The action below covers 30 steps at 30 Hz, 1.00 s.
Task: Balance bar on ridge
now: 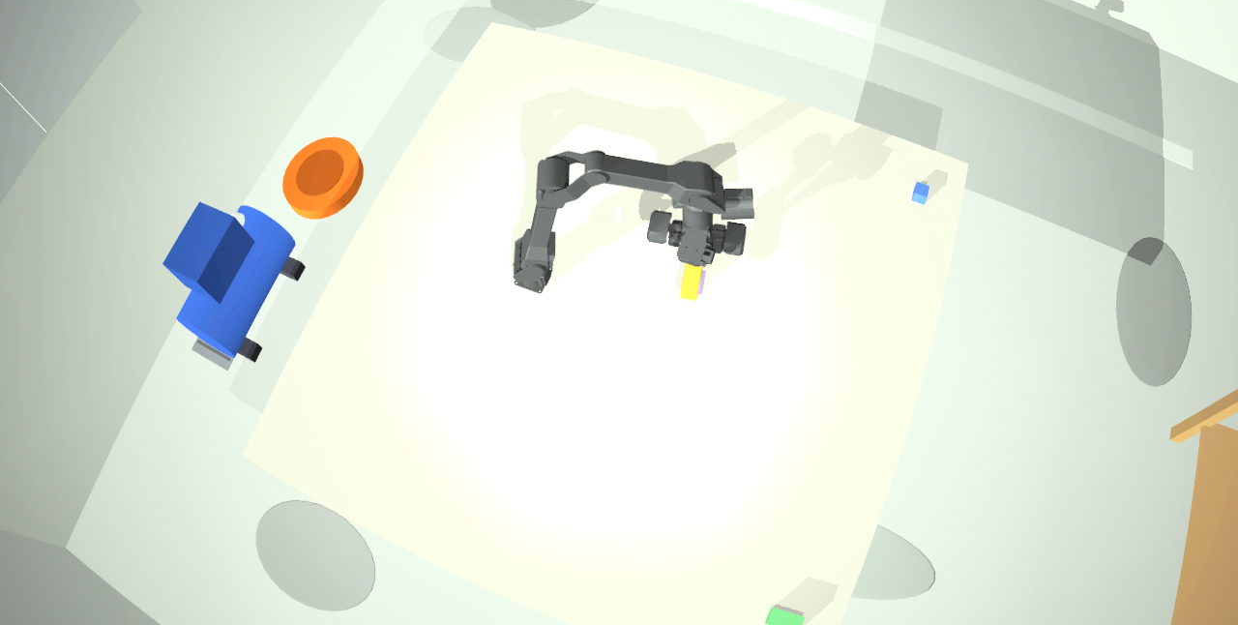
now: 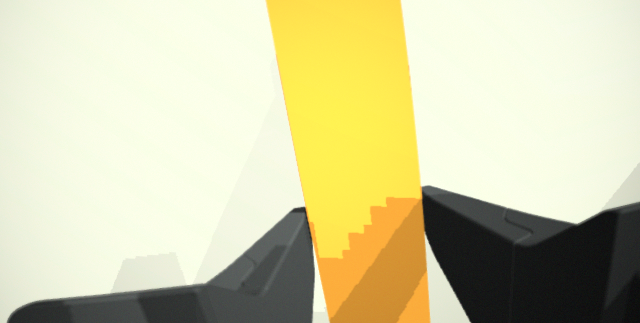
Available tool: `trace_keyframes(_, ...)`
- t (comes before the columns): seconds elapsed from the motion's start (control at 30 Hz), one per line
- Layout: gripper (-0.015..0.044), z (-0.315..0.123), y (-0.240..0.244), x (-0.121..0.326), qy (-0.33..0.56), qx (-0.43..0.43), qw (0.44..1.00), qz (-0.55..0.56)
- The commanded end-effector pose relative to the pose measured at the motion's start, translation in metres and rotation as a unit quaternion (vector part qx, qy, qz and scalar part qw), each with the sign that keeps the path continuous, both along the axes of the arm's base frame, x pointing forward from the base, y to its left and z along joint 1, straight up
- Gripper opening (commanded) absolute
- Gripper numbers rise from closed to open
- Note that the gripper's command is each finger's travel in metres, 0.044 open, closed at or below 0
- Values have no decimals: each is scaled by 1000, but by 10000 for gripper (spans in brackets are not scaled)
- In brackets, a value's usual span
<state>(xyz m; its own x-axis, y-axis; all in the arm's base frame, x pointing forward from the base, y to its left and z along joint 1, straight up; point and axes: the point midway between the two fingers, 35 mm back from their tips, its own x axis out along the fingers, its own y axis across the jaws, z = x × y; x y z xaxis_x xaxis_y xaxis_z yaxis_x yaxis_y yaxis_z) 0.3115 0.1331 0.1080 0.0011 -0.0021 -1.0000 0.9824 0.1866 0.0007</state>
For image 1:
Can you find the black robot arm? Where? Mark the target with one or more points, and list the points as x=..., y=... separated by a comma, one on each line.
x=695, y=187

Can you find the green rectangular block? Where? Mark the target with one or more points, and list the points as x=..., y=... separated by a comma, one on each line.
x=781, y=617

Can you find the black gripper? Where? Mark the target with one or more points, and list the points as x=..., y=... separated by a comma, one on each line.
x=730, y=240

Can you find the yellow bar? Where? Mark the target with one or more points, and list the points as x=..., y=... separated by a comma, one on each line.
x=691, y=282

